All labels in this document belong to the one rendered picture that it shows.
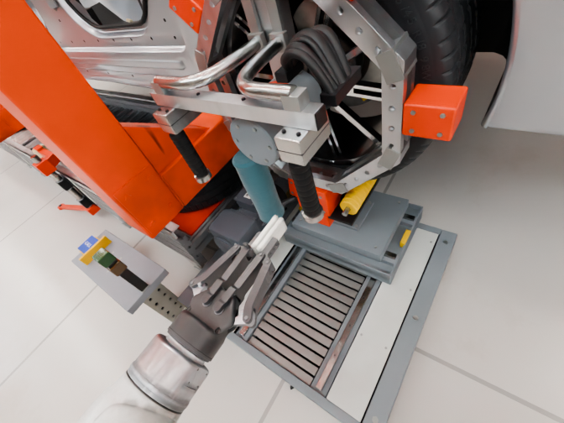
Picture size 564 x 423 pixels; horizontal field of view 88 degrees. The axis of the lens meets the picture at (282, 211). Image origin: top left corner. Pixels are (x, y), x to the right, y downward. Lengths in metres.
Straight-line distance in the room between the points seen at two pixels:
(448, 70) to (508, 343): 0.96
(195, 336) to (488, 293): 1.17
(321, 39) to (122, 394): 0.54
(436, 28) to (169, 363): 0.65
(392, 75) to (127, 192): 0.78
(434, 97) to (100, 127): 0.80
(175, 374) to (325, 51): 0.49
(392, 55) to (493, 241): 1.10
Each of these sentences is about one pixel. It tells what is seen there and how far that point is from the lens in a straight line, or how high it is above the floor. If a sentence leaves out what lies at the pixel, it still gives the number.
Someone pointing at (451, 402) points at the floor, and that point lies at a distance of 1.24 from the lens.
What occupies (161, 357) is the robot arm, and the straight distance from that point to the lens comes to 0.42.
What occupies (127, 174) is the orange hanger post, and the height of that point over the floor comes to 0.76.
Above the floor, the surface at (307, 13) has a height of 0.96.
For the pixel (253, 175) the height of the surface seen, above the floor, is 0.70.
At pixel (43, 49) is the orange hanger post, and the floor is 1.10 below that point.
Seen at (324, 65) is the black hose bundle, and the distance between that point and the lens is 0.50.
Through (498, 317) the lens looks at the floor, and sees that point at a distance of 1.36.
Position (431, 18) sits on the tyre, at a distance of 0.64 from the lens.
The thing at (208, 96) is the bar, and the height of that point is 0.98.
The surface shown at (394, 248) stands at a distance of 1.26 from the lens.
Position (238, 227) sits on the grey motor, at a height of 0.41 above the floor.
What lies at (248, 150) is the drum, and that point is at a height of 0.83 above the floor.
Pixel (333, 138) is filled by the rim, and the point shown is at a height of 0.68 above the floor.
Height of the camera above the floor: 1.21
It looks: 47 degrees down
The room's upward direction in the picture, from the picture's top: 22 degrees counter-clockwise
